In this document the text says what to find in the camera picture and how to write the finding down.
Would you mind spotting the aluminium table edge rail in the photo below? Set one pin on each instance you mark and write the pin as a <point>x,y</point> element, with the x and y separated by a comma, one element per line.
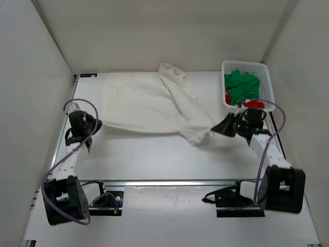
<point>167,183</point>

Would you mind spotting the white t shirt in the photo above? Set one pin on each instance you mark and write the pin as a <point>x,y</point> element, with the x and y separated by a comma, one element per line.
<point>154,103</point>

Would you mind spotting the red t shirt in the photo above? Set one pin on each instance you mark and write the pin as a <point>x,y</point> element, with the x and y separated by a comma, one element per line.
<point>247,103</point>

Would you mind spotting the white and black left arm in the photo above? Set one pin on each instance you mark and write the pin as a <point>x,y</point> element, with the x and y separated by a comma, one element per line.
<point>63,195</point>

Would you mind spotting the green t shirt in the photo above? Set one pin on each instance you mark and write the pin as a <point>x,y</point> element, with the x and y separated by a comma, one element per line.
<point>241,87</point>

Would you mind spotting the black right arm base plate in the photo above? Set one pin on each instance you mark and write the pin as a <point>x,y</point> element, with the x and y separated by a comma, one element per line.
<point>230,204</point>

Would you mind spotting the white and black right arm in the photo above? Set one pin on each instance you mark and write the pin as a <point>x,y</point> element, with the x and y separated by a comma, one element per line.
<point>278,186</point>

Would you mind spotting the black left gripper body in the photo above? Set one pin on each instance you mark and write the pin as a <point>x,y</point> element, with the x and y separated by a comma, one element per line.
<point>87,116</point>

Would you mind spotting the white plastic basket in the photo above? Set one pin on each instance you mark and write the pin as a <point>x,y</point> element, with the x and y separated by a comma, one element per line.
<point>257,69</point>

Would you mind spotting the blue label sticker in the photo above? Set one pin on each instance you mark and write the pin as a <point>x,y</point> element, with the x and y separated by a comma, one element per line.
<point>88,75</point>

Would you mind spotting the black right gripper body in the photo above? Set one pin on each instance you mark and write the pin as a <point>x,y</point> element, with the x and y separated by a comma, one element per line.
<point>240,126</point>

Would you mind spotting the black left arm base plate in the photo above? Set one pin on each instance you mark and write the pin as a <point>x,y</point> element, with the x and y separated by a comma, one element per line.
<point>111,204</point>

